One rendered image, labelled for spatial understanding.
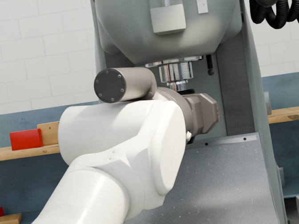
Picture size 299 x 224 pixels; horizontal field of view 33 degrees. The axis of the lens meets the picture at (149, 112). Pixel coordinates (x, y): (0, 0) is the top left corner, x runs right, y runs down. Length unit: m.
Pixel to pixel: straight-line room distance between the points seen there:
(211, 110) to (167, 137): 0.21
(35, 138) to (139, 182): 4.13
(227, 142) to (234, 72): 0.15
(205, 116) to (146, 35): 0.13
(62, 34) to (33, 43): 0.30
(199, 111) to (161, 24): 0.13
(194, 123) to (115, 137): 0.17
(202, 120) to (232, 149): 0.44
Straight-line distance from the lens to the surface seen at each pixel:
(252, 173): 1.10
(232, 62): 1.12
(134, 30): 0.67
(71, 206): 0.40
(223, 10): 0.68
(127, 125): 0.50
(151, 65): 0.72
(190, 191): 1.09
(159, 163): 0.45
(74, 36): 5.07
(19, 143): 4.61
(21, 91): 5.18
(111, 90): 0.50
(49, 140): 4.62
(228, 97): 1.12
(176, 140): 0.51
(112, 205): 0.42
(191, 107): 0.65
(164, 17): 0.62
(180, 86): 0.74
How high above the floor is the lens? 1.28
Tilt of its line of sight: 3 degrees down
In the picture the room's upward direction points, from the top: 8 degrees counter-clockwise
